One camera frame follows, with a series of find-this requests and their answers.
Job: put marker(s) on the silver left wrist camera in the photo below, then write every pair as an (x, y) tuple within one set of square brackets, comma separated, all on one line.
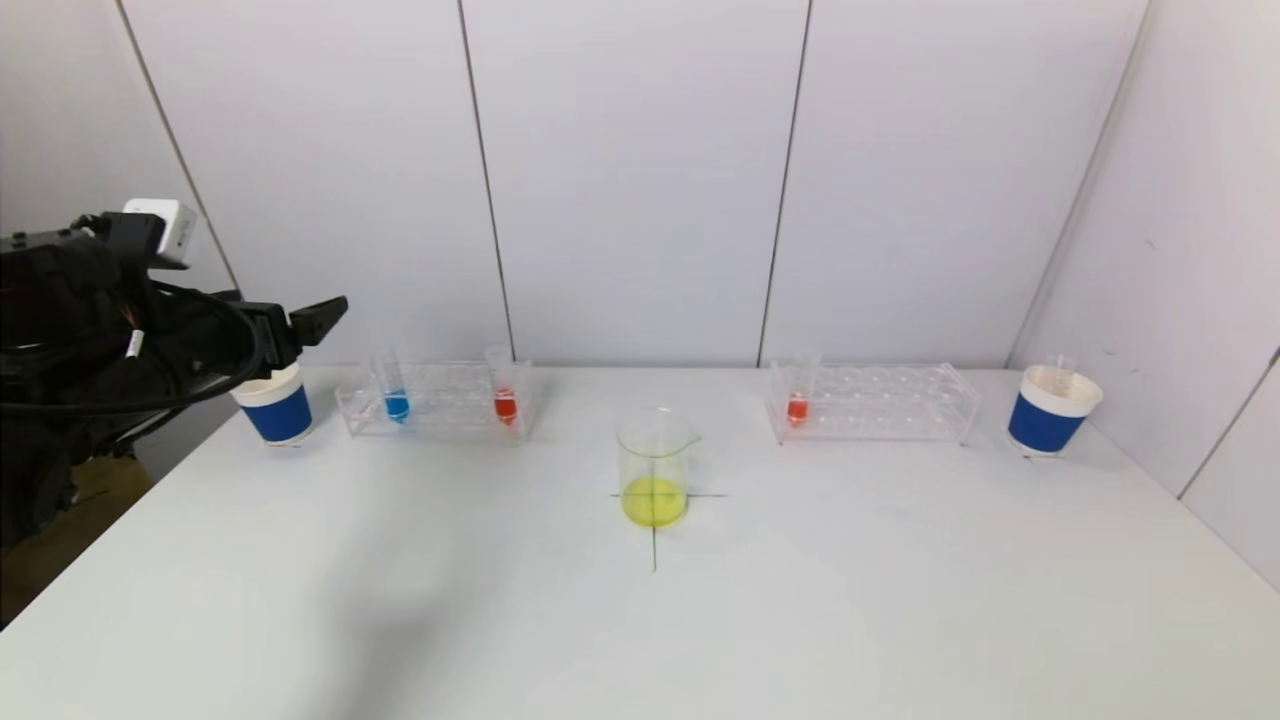
[(170, 228)]

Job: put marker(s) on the clear acrylic test tube rack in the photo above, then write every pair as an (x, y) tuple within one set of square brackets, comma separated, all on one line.
[(450, 405), (880, 405)]

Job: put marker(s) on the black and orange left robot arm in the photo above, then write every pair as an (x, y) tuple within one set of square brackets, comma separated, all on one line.
[(60, 310)]

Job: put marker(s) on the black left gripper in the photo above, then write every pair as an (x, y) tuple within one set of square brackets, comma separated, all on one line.
[(275, 335)]

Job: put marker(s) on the blue and white paper cup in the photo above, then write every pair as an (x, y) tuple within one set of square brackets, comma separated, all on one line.
[(280, 418), (1045, 425)]

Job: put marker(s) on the test tube with blue pigment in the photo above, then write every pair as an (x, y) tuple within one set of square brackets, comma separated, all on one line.
[(397, 405)]

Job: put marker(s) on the test tube with red pigment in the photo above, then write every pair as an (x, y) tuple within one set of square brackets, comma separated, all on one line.
[(505, 405), (796, 408)]

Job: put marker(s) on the test tube with yellow pigment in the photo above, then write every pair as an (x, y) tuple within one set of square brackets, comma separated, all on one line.
[(1057, 368)]

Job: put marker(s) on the clear glass beaker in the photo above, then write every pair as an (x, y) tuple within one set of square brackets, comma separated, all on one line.
[(655, 500)]

